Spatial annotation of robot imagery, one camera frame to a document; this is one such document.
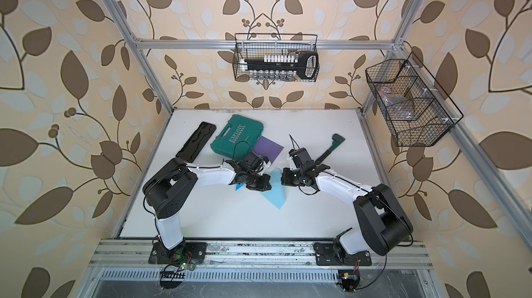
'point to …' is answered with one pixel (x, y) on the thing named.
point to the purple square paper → (264, 147)
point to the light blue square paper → (277, 195)
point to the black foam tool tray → (194, 146)
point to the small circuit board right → (348, 279)
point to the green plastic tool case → (237, 138)
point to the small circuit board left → (172, 279)
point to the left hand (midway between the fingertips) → (270, 185)
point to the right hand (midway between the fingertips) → (281, 178)
